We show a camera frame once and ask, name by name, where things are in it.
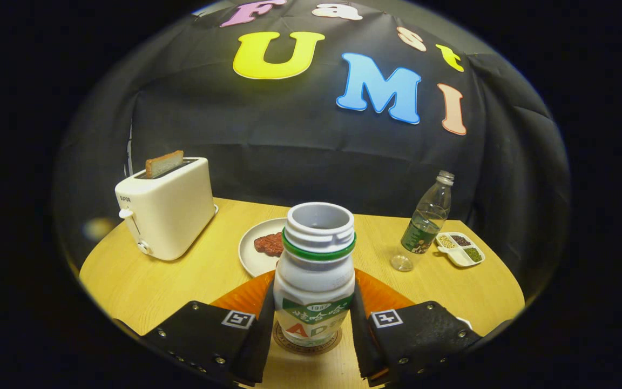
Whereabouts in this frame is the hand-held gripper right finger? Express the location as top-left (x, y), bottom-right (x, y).
top-left (350, 269), bottom-right (482, 387)

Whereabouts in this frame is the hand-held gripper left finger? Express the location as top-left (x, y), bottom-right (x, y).
top-left (141, 270), bottom-right (276, 387)

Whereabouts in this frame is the round cork coaster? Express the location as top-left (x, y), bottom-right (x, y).
top-left (272, 321), bottom-right (343, 356)

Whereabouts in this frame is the white juice bottle green ring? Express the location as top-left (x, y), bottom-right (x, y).
top-left (273, 202), bottom-right (357, 347)

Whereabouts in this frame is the clear water bottle green label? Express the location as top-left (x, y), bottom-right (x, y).
top-left (401, 170), bottom-right (455, 255)

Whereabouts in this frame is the wooden table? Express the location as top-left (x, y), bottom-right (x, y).
top-left (79, 197), bottom-right (526, 389)

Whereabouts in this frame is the white divided dish with beans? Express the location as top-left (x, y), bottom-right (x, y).
top-left (435, 232), bottom-right (486, 268)

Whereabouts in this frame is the white round plate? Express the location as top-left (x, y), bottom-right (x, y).
top-left (238, 217), bottom-right (290, 278)

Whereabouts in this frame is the red meat slice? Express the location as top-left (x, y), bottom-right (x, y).
top-left (253, 232), bottom-right (285, 257)

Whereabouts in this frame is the white toaster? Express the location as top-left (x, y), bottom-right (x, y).
top-left (114, 157), bottom-right (219, 262)

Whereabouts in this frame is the toast slice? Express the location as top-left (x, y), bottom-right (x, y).
top-left (145, 150), bottom-right (185, 179)

